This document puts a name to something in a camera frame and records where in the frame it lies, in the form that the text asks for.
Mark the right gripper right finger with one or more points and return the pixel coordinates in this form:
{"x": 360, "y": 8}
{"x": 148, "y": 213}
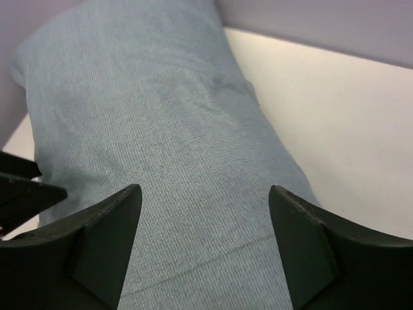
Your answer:
{"x": 333, "y": 263}

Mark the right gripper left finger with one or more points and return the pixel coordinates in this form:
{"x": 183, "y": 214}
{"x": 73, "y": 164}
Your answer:
{"x": 77, "y": 262}

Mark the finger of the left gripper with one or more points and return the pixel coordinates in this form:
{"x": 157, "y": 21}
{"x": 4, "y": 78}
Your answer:
{"x": 22, "y": 197}

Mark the pillowcase grey outside blue inside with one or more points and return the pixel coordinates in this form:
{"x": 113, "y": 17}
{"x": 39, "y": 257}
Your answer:
{"x": 149, "y": 92}

